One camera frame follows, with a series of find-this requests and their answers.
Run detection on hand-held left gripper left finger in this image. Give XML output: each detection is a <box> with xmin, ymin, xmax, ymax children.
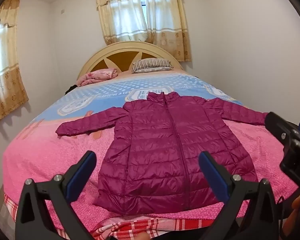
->
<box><xmin>15</xmin><ymin>151</ymin><xmax>97</xmax><ymax>240</ymax></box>

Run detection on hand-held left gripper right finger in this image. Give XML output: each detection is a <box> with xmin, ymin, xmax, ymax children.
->
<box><xmin>199</xmin><ymin>151</ymin><xmax>287</xmax><ymax>240</ymax></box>

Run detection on magenta down jacket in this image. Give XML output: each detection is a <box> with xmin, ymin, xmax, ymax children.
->
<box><xmin>55</xmin><ymin>91</ymin><xmax>269</xmax><ymax>216</ymax></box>

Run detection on person's right hand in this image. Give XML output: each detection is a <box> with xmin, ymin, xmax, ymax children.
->
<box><xmin>289</xmin><ymin>192</ymin><xmax>300</xmax><ymax>240</ymax></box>

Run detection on pink and blue printed blanket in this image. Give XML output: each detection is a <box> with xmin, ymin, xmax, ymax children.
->
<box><xmin>2</xmin><ymin>70</ymin><xmax>300</xmax><ymax>232</ymax></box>

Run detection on red plaid bed sheet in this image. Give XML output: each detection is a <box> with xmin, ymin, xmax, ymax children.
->
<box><xmin>2</xmin><ymin>192</ymin><xmax>243</xmax><ymax>240</ymax></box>

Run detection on dark cloth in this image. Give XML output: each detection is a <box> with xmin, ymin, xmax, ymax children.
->
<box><xmin>64</xmin><ymin>84</ymin><xmax>78</xmax><ymax>96</ymax></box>

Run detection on pink floral folded blanket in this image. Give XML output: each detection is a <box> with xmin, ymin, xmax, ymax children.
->
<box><xmin>76</xmin><ymin>68</ymin><xmax>118</xmax><ymax>87</ymax></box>

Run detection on narrow beige floral curtain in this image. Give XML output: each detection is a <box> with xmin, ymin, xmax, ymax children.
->
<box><xmin>0</xmin><ymin>0</ymin><xmax>30</xmax><ymax>133</ymax></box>

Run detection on cream wooden headboard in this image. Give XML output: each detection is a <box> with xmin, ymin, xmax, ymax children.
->
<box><xmin>77</xmin><ymin>41</ymin><xmax>184</xmax><ymax>82</ymax></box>

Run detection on striped pillow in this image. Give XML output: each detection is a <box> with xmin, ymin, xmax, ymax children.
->
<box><xmin>131</xmin><ymin>58</ymin><xmax>174</xmax><ymax>74</ymax></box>

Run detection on wide beige floral curtain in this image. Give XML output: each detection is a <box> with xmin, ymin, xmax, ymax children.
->
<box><xmin>95</xmin><ymin>0</ymin><xmax>192</xmax><ymax>62</ymax></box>

